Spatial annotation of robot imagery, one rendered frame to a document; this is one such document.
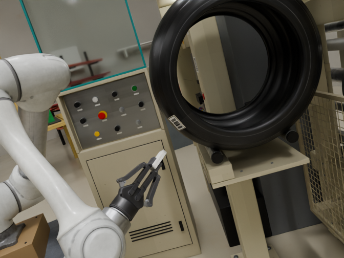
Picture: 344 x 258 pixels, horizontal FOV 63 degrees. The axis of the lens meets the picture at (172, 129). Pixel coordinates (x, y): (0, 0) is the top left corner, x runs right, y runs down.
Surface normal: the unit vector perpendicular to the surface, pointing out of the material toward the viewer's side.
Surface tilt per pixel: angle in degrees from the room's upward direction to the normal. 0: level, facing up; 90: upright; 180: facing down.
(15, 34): 90
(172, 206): 90
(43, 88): 130
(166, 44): 84
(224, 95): 90
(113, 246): 66
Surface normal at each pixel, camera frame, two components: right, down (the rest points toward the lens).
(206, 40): 0.04, 0.24
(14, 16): 0.31, 0.15
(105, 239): 0.42, -0.30
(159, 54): -0.70, 0.04
